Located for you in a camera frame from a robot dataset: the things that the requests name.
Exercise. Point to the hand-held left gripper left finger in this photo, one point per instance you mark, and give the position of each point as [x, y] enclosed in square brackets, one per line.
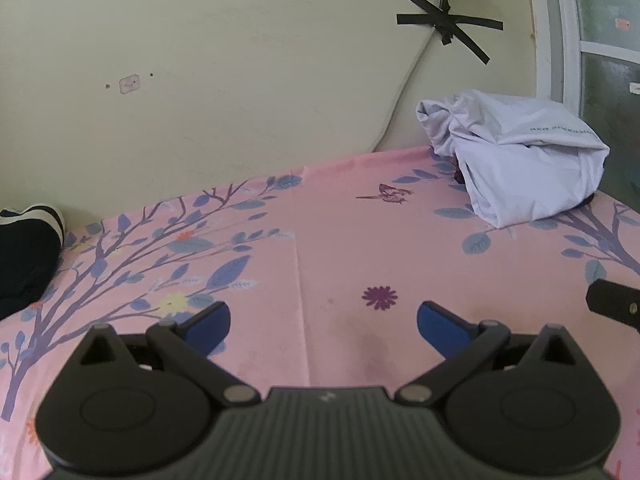
[212, 326]

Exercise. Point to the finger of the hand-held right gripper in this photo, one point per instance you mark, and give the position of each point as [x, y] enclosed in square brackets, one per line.
[615, 302]

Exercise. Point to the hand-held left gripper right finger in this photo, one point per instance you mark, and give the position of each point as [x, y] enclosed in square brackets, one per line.
[440, 326]

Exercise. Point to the small wall sticker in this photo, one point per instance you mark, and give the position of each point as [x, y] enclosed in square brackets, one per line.
[130, 84]

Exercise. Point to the white printed t-shirt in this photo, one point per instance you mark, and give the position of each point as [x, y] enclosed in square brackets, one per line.
[525, 170]

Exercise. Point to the pink floral bedsheet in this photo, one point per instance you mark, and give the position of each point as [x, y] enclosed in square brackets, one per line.
[340, 240]

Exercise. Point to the black garment with red print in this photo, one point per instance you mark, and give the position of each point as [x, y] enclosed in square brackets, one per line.
[457, 174]

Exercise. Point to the black garment with striped trim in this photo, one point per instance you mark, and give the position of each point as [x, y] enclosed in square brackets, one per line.
[25, 260]

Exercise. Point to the window with white frame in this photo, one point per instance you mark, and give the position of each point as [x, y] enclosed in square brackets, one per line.
[605, 75]

